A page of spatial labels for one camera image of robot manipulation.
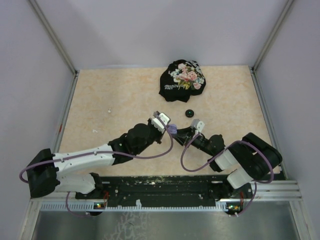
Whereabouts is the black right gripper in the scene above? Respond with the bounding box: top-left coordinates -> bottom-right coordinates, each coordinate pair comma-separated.
171,125 -> 215,156

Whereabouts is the purple earbud charging case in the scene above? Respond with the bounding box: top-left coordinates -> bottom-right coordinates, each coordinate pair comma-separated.
167,124 -> 178,135

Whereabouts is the black earbud charging case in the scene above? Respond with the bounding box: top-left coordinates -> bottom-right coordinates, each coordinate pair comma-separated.
185,109 -> 195,118

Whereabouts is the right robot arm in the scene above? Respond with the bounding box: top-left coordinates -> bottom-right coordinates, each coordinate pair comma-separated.
173,127 -> 283,198

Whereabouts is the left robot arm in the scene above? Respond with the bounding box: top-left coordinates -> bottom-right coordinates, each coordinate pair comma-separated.
20,118 -> 168,199

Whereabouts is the black floral folded shirt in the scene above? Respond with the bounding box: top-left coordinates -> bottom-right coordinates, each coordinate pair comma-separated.
158,59 -> 207,103

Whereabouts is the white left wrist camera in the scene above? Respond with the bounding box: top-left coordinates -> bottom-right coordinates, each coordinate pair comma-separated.
151,111 -> 171,133

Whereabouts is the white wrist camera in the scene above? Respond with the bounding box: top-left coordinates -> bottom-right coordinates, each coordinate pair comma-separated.
151,111 -> 171,133
190,119 -> 205,135

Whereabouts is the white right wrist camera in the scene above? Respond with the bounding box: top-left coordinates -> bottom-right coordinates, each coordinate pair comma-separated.
190,119 -> 205,135

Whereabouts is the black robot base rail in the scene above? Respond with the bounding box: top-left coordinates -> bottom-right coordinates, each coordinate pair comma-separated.
75,175 -> 253,206

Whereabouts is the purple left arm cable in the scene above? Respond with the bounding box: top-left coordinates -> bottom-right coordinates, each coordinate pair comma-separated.
19,111 -> 175,219

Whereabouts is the right aluminium frame post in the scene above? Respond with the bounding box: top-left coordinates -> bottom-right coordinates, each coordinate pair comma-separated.
251,0 -> 296,73

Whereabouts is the aluminium frame post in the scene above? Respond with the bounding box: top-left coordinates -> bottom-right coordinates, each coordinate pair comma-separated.
251,0 -> 296,73
26,0 -> 80,76

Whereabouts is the white slotted cable duct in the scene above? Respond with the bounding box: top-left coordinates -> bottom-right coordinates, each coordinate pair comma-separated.
40,199 -> 240,213

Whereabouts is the left aluminium frame post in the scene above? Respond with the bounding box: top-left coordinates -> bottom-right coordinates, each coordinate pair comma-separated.
26,0 -> 80,76

